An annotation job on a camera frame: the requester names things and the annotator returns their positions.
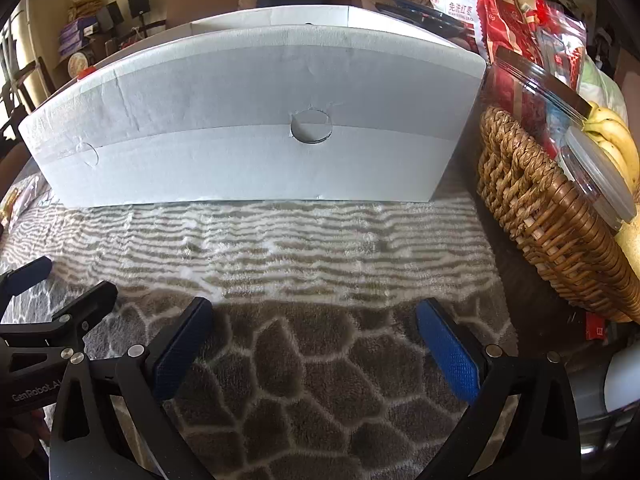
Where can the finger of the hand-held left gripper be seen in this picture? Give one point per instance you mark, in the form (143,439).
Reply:
(85,305)
(27,272)

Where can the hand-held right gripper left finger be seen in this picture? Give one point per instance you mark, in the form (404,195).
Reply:
(182,350)

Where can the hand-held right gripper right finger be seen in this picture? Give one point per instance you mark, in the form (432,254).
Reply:
(450,355)

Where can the white cardboard box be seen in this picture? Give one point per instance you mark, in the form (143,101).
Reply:
(225,110)

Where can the clear lidded plastic container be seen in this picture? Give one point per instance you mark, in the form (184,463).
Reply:
(595,175)

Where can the pink printed packet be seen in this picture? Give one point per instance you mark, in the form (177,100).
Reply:
(22,195)

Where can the small red box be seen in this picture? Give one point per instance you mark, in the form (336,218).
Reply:
(595,327)

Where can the wicker basket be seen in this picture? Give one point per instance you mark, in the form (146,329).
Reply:
(540,220)

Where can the white and grey appliance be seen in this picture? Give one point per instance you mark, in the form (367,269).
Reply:
(615,380)

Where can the dark wooden chair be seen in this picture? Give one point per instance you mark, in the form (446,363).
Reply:
(12,91)

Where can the round decorated tin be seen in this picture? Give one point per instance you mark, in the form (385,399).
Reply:
(79,64)

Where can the stack of purple boxes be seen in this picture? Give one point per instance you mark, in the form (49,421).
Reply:
(75,35)

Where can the black speaker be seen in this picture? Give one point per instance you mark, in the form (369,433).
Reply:
(138,1)
(110,16)

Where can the banana bunch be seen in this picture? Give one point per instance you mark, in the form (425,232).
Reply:
(612,130)

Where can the pale green bag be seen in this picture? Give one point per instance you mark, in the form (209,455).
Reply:
(600,85)

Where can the clear red printed bag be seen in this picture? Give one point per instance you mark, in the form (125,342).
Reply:
(560,35)

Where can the black flat device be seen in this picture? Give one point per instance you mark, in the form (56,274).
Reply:
(425,15)

